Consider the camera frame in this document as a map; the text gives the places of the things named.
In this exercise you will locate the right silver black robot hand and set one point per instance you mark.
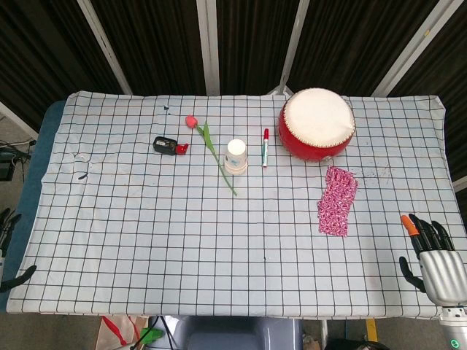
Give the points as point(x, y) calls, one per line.
point(443, 273)

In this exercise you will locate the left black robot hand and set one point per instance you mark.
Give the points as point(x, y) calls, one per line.
point(7, 228)

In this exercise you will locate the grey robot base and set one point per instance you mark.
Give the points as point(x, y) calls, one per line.
point(237, 333)

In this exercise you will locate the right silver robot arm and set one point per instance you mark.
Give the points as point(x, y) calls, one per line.
point(454, 328)

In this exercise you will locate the blue padded table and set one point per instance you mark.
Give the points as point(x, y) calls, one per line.
point(40, 146)

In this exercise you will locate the yellow floor marking tape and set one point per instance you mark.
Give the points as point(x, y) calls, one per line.
point(371, 330)

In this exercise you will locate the pink knitted cloth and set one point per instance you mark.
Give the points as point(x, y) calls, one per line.
point(335, 206)

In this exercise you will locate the white orange bag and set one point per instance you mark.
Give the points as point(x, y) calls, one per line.
point(116, 333)

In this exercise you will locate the white black-checked tablecloth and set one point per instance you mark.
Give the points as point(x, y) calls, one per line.
point(182, 237)

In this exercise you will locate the black bottle red cap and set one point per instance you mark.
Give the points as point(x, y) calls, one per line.
point(165, 144)

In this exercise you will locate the green plastic object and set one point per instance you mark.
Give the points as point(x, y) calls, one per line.
point(151, 335)

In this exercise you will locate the red drum white skin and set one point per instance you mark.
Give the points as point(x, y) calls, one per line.
point(317, 125)

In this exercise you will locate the pink artificial tulip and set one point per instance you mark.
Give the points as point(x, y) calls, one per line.
point(191, 121)

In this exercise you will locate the red-capped green-white marker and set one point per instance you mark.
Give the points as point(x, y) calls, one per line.
point(265, 147)

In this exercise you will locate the nested white paper cup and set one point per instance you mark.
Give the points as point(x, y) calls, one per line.
point(236, 169)

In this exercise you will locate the flower-print white paper cup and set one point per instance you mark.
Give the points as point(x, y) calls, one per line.
point(236, 153)

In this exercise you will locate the white screen frame post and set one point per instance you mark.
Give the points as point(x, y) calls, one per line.
point(104, 47)
point(16, 118)
point(208, 47)
point(408, 51)
point(293, 47)

